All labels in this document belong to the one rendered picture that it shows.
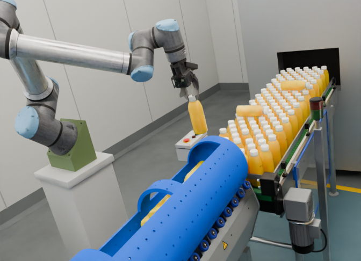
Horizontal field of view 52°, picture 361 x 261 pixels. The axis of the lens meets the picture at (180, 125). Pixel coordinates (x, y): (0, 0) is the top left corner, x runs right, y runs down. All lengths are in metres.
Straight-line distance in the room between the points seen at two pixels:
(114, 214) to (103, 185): 0.21
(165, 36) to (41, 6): 2.95
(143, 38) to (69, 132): 0.72
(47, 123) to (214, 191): 0.94
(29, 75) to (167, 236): 1.02
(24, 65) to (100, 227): 0.97
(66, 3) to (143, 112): 1.78
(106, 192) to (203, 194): 0.87
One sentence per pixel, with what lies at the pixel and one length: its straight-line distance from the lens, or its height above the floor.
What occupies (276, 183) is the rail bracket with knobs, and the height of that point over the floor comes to 0.97.
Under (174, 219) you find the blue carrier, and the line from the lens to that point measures 1.27.
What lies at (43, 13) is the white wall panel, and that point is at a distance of 4.38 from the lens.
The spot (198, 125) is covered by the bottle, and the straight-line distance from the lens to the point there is 1.73.
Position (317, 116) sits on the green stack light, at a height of 1.18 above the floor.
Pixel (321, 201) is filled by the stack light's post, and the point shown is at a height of 0.67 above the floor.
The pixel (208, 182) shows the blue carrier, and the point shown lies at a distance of 1.44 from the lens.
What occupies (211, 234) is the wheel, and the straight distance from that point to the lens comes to 1.53.
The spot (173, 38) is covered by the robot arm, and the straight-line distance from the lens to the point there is 1.55.
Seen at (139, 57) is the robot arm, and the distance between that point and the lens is 1.50.
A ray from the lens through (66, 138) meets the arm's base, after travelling 2.01.
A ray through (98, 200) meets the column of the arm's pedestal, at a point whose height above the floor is 0.90.
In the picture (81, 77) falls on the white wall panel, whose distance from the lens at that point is 4.58.
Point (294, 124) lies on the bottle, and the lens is 2.30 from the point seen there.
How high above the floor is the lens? 1.90
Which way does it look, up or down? 20 degrees down
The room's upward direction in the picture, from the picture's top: 12 degrees counter-clockwise
